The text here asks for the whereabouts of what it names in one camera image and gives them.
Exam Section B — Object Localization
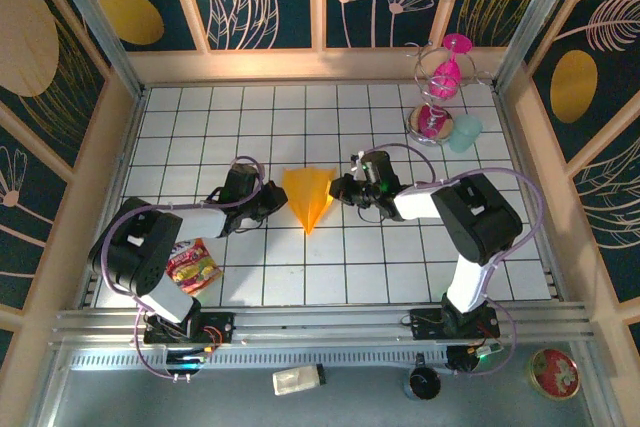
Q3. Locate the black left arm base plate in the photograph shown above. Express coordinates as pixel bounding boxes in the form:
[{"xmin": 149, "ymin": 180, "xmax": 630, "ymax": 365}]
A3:
[{"xmin": 142, "ymin": 310, "xmax": 236, "ymax": 346}]

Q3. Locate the silver wire glass rack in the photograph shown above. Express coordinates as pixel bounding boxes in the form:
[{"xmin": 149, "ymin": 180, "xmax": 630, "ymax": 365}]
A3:
[{"xmin": 404, "ymin": 40, "xmax": 496, "ymax": 147}]

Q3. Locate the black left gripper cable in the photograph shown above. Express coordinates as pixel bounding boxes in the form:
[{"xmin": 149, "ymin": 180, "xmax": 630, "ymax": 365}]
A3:
[{"xmin": 229, "ymin": 216, "xmax": 266, "ymax": 236}]

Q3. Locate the yellow paper sheet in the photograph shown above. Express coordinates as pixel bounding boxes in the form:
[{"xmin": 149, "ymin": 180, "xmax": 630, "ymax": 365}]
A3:
[{"xmin": 281, "ymin": 166, "xmax": 337, "ymax": 236}]

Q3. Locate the red round tin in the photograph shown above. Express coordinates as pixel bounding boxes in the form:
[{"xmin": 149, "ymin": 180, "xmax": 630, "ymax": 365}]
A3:
[{"xmin": 528, "ymin": 348, "xmax": 581, "ymax": 401}]

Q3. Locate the clear jar with black lid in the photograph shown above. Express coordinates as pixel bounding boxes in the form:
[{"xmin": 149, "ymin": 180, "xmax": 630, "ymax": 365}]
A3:
[{"xmin": 272, "ymin": 364, "xmax": 327, "ymax": 397}]

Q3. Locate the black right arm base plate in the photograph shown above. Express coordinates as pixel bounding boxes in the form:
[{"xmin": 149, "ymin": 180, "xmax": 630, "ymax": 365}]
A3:
[{"xmin": 408, "ymin": 307, "xmax": 501, "ymax": 341}]

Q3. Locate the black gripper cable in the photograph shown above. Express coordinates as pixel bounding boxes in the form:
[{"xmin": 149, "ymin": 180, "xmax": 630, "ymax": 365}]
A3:
[
  {"xmin": 229, "ymin": 216, "xmax": 266, "ymax": 236},
  {"xmin": 357, "ymin": 201, "xmax": 389, "ymax": 226}
]

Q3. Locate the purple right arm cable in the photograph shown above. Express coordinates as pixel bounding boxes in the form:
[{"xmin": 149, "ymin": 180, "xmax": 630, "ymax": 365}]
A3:
[{"xmin": 357, "ymin": 142, "xmax": 545, "ymax": 378}]

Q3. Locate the aluminium mounting rail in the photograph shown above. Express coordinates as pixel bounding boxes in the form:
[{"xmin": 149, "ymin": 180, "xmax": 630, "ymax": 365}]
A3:
[{"xmin": 49, "ymin": 299, "xmax": 599, "ymax": 348}]

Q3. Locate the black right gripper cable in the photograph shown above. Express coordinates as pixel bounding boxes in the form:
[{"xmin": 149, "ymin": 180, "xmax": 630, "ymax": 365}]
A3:
[{"xmin": 357, "ymin": 201, "xmax": 389, "ymax": 226}]

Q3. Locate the pink wine glass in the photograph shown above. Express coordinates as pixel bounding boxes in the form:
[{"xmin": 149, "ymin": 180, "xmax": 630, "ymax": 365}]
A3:
[{"xmin": 430, "ymin": 33, "xmax": 474, "ymax": 101}]

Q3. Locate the aluminium frame post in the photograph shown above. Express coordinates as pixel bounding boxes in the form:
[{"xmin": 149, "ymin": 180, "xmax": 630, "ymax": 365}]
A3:
[
  {"xmin": 492, "ymin": 0, "xmax": 586, "ymax": 93},
  {"xmin": 42, "ymin": 0, "xmax": 147, "ymax": 98}
]

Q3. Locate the teal plastic cup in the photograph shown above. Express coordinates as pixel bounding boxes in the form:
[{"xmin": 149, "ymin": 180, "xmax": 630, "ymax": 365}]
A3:
[{"xmin": 448, "ymin": 114, "xmax": 484, "ymax": 154}]

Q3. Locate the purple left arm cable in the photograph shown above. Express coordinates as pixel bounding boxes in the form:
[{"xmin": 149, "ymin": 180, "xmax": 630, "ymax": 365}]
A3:
[{"xmin": 99, "ymin": 155, "xmax": 265, "ymax": 381}]

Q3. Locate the colourful snack bag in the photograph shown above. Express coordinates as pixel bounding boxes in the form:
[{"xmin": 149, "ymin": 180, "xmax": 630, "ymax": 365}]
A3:
[{"xmin": 166, "ymin": 238, "xmax": 225, "ymax": 297}]

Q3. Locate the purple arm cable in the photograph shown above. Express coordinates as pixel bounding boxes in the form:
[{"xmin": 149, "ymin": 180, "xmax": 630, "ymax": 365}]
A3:
[
  {"xmin": 357, "ymin": 142, "xmax": 545, "ymax": 378},
  {"xmin": 99, "ymin": 155, "xmax": 265, "ymax": 381}
]

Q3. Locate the black round cap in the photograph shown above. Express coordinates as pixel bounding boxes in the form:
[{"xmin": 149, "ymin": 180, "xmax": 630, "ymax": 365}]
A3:
[{"xmin": 402, "ymin": 352, "xmax": 444, "ymax": 402}]

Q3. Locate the grey slotted cable duct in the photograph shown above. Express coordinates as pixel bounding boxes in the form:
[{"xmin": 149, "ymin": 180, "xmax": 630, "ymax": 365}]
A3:
[{"xmin": 69, "ymin": 349, "xmax": 451, "ymax": 372}]

